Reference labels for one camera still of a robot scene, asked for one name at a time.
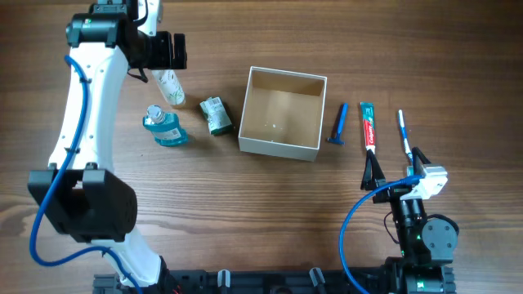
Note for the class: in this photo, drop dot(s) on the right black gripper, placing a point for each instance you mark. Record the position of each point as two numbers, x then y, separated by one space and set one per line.
377 178

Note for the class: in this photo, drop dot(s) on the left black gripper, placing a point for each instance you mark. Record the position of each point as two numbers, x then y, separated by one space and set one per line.
165 58

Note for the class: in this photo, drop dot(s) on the white leaf-print lotion tube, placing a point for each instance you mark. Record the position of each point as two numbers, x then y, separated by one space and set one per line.
170 87

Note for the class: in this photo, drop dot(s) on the teal mouthwash bottle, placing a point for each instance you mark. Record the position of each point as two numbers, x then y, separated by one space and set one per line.
164 127

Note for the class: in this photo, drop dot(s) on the green white soap packet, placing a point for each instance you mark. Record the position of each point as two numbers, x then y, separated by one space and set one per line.
216 115

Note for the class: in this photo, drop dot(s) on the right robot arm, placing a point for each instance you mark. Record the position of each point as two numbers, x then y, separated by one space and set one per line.
427 241

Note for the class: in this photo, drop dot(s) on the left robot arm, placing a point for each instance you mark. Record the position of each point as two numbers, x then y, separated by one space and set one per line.
78 191

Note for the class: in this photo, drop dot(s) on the blue white toothbrush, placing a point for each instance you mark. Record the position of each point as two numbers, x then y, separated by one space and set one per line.
404 135

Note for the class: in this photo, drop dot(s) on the red green toothpaste tube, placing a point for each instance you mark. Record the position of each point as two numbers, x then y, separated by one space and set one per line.
368 118

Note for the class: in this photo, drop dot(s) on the blue disposable razor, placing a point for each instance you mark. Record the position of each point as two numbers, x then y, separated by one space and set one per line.
336 137

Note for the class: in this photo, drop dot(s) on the white square cardboard box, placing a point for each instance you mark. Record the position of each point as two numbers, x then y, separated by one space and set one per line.
283 114

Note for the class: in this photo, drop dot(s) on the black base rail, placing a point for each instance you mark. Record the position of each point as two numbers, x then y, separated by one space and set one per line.
269 281

